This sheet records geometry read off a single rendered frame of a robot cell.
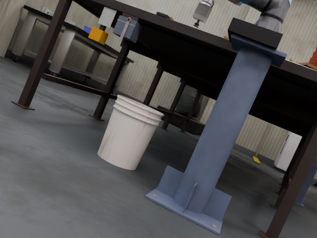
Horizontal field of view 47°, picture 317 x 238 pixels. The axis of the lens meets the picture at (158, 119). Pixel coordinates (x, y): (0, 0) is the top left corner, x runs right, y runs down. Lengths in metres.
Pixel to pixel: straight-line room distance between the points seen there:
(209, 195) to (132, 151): 0.52
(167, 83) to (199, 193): 6.69
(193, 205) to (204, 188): 0.10
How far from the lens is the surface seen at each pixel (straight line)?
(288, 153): 7.37
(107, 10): 2.50
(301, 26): 8.52
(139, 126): 2.04
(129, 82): 8.63
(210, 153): 1.77
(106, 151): 2.10
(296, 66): 2.08
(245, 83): 1.77
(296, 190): 2.06
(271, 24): 1.85
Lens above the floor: 0.48
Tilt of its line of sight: 4 degrees down
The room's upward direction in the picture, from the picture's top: 24 degrees clockwise
